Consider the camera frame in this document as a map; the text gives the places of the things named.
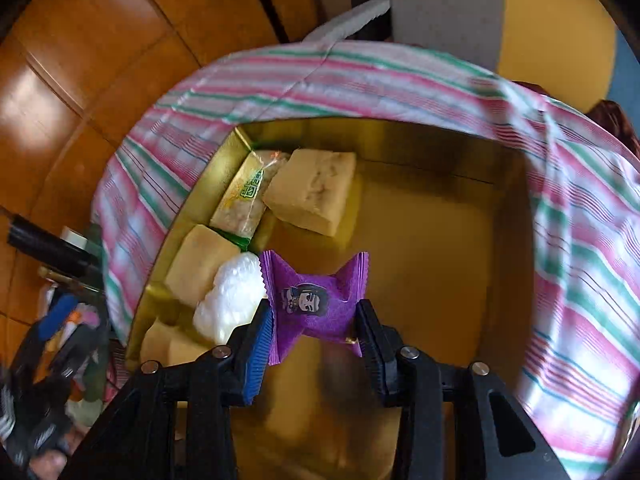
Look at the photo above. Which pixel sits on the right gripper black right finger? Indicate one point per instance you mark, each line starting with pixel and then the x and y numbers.
pixel 494 438

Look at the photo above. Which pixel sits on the green yellow snack bar packet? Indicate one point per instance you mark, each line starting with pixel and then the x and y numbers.
pixel 241 208

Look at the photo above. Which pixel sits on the white plastic packet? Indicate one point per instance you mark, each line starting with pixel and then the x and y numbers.
pixel 237 292

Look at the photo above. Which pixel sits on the yellow sponge cake piece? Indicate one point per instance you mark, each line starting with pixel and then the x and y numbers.
pixel 192 272
pixel 173 344

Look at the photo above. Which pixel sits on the grey yellow blue armchair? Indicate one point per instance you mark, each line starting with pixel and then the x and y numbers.
pixel 574 49

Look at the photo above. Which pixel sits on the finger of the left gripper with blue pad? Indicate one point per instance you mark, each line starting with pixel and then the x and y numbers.
pixel 55 319

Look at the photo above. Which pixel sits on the dark red cloth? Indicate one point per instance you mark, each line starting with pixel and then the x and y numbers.
pixel 615 124

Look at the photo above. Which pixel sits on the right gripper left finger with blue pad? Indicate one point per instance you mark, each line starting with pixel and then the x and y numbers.
pixel 173 422

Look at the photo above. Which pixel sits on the left hand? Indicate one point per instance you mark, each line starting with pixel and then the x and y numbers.
pixel 48 466

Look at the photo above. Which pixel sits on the striped pink green bedsheet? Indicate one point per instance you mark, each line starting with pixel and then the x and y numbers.
pixel 582 363

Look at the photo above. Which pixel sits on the purple candy wrapper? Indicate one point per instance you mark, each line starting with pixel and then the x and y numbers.
pixel 317 306

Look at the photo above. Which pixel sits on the gold metal tray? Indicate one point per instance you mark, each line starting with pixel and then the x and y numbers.
pixel 445 219

